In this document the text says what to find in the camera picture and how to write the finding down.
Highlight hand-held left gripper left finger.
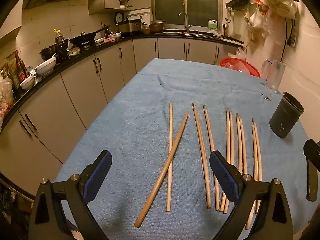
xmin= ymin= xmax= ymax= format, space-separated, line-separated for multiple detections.
xmin=28 ymin=150 xmax=113 ymax=240

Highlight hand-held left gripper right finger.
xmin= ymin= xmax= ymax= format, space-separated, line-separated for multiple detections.
xmin=209 ymin=150 xmax=295 ymax=240

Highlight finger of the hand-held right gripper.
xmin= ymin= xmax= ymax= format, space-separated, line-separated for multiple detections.
xmin=303 ymin=139 xmax=320 ymax=202

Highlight dark-tipped wooden chopstick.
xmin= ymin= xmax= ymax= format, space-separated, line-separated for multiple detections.
xmin=192 ymin=102 xmax=212 ymax=209

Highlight thick curved wooden chopstick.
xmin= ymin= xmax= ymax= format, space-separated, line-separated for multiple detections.
xmin=134 ymin=110 xmax=190 ymax=228

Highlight black perforated chopstick holder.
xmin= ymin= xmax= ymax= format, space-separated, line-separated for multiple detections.
xmin=269 ymin=92 xmax=305 ymax=138

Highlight straight wooden chopstick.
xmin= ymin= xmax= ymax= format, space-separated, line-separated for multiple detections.
xmin=166 ymin=101 xmax=174 ymax=213

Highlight blue terry table cloth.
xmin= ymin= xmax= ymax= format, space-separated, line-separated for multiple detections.
xmin=54 ymin=58 xmax=320 ymax=240

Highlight grey base cabinets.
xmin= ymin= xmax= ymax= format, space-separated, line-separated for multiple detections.
xmin=0 ymin=37 xmax=247 ymax=198

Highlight red plastic basket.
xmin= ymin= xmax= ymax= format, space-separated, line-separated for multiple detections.
xmin=220 ymin=57 xmax=261 ymax=78

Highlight clear glass pitcher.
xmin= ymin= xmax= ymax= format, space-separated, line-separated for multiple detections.
xmin=261 ymin=59 xmax=286 ymax=93

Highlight clear plastic bag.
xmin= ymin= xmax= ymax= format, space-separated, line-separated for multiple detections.
xmin=222 ymin=47 xmax=250 ymax=74

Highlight black kitchen countertop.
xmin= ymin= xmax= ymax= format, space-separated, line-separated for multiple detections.
xmin=0 ymin=31 xmax=244 ymax=130

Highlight small white bowl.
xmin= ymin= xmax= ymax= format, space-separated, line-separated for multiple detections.
xmin=20 ymin=75 xmax=35 ymax=91

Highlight crumpled plastic bag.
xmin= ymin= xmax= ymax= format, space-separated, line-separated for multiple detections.
xmin=0 ymin=76 xmax=14 ymax=120

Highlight dark sauce bottle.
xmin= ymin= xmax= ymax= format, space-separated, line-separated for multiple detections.
xmin=14 ymin=51 xmax=28 ymax=82

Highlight black cooking pot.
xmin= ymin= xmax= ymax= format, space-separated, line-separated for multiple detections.
xmin=39 ymin=44 xmax=57 ymax=61

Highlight black wok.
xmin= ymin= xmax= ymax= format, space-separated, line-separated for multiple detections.
xmin=69 ymin=26 xmax=110 ymax=47

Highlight yellow-capped oil bottle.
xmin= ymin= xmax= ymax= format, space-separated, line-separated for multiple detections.
xmin=53 ymin=29 xmax=66 ymax=46

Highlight steel sink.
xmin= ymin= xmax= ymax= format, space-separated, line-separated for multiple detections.
xmin=162 ymin=28 xmax=213 ymax=37

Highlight steel rice cooker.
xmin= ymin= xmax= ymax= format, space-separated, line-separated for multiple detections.
xmin=117 ymin=19 xmax=142 ymax=34

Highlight white green detergent bottle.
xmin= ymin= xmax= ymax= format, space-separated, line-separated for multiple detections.
xmin=207 ymin=18 xmax=218 ymax=34

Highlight brown cooking pot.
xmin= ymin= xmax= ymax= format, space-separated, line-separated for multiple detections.
xmin=149 ymin=20 xmax=166 ymax=34

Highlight hanging plastic bags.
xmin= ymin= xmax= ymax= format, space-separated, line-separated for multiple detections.
xmin=244 ymin=0 xmax=273 ymax=44

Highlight metal sink faucet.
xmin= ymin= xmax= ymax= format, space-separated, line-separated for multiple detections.
xmin=178 ymin=12 xmax=192 ymax=33

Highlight dark window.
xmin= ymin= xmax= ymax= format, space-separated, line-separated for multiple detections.
xmin=151 ymin=0 xmax=223 ymax=27

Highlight black power cable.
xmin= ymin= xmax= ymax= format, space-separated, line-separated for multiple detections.
xmin=280 ymin=17 xmax=288 ymax=63

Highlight grey wall cabinet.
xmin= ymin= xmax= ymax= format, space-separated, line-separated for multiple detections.
xmin=87 ymin=0 xmax=135 ymax=15

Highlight black wall rack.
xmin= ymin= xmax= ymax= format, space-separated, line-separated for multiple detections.
xmin=225 ymin=0 xmax=251 ymax=12

